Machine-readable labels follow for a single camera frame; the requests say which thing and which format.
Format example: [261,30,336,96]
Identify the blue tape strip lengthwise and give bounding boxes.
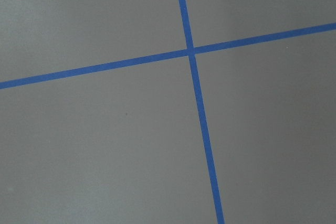
[178,0,225,224]

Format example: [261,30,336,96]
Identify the blue tape strip crosswise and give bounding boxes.
[1,23,335,89]

